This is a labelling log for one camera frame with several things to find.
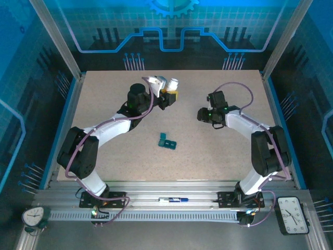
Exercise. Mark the white vitamin C pill bottle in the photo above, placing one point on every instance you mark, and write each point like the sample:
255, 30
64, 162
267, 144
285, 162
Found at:
173, 84

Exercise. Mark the teal pill organizer box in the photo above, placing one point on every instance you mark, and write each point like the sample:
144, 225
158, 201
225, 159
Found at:
169, 144

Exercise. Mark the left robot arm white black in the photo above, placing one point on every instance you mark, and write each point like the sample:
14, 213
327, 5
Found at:
112, 129

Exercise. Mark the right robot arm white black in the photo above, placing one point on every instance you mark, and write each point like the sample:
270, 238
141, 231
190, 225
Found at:
242, 122

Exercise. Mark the blue white marker pen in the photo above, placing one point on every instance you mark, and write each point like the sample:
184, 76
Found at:
174, 200

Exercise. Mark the square black analog clock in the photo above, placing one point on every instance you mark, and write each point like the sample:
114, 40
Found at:
292, 216

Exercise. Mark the round analog clock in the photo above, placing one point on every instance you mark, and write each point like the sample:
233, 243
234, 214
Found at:
33, 216

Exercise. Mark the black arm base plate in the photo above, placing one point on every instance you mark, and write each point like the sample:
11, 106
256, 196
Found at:
88, 201
225, 199

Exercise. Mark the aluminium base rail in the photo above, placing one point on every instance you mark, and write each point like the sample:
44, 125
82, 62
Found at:
145, 192

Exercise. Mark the aluminium frame post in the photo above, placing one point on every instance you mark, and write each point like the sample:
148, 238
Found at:
287, 36
57, 36

